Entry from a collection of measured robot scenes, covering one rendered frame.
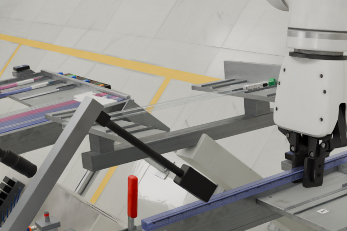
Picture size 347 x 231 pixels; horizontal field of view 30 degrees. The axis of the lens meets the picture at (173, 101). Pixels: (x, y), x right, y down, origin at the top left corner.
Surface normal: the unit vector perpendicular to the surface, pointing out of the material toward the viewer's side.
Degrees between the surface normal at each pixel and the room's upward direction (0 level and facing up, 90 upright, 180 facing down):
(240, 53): 0
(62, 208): 0
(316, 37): 49
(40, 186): 90
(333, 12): 67
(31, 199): 90
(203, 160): 90
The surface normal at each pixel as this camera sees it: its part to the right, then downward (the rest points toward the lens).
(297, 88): -0.84, 0.03
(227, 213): 0.54, 0.15
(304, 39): -0.62, 0.07
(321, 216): -0.08, -0.97
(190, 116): -0.67, -0.52
